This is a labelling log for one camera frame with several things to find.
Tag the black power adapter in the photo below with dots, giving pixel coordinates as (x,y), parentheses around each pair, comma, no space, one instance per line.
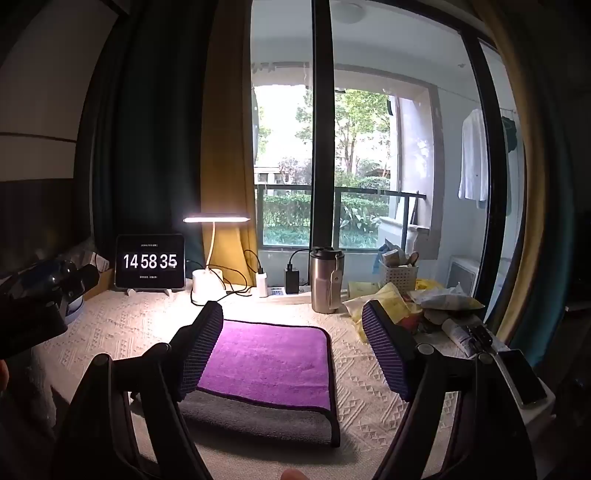
(292,278)

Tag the white tube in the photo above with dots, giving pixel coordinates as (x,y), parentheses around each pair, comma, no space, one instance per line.
(457,334)

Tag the tablet with clock display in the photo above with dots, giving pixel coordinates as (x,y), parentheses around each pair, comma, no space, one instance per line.
(150,261)

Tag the white patterned table cloth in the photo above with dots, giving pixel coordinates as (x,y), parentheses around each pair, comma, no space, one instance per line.
(369,406)

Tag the hanging white shirt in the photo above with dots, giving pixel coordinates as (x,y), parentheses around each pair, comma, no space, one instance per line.
(474,154)

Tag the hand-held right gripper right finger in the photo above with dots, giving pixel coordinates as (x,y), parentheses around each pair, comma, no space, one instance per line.
(385,350)

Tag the white charger plug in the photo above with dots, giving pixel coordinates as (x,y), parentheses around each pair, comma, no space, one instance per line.
(262,284)

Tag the purple and grey towel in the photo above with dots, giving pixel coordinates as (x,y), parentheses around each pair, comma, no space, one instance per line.
(265,364)

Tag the white storage basket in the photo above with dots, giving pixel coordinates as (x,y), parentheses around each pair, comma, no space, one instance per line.
(398,277)

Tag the black smartphone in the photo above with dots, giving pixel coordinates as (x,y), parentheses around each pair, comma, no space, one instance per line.
(524,376)

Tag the yellow curtain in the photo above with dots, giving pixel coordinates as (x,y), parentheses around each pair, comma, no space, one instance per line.
(221,138)

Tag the white power strip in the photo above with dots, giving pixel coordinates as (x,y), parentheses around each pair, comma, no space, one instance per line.
(288,295)

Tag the white crumpled plastic bag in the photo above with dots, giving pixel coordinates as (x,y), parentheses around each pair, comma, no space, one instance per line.
(445,297)

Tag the white desk lamp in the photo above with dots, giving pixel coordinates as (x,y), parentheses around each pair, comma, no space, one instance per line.
(207,272)

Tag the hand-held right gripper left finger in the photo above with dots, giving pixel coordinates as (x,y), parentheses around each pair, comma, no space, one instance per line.
(203,344)

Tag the dark green curtain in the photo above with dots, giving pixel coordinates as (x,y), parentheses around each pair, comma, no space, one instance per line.
(147,124)

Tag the white appliance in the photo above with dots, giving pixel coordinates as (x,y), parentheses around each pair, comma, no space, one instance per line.
(461,274)

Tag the yellow cloth pile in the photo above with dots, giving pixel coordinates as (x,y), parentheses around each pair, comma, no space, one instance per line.
(383,304)

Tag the hanging dark green garment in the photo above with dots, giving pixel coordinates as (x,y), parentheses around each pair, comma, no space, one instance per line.
(509,134)

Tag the stainless steel tumbler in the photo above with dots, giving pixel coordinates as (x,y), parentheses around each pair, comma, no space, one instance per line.
(326,281)

